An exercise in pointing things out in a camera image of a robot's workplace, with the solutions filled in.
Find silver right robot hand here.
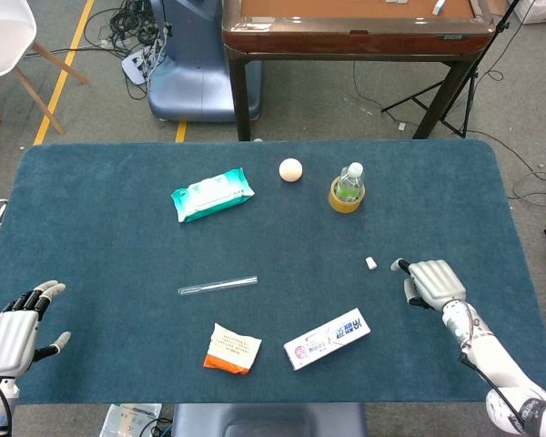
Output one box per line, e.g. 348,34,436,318
389,258,468,311

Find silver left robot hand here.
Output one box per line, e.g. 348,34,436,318
0,279,72,379

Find clear glass test tube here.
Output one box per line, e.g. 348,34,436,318
177,275,259,297

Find yellow tape roll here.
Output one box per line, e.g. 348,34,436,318
328,176,367,213

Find white toothpaste box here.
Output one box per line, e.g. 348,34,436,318
282,308,372,371

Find clear bottle green label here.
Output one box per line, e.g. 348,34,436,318
336,161,365,202

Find blue felt table cloth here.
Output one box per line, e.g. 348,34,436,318
0,138,546,406

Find clear plastic bag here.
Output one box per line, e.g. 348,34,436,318
100,402,164,437

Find black tripod stand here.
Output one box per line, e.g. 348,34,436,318
380,0,536,139

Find peach ball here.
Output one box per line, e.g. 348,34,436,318
278,158,304,183

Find orange white snack packet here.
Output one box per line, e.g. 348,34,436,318
202,322,263,376

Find teal wet wipes pack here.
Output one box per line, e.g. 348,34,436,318
170,167,256,224

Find brown mahjong table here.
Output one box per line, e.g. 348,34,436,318
221,0,497,141

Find white chair wooden legs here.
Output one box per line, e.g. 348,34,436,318
0,0,91,136

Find white power strip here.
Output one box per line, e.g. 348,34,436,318
120,49,155,86

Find blue grey machine base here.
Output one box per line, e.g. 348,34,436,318
147,0,263,123

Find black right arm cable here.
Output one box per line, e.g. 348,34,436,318
458,345,525,433

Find black cable bundle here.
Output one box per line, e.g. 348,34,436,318
84,0,169,60

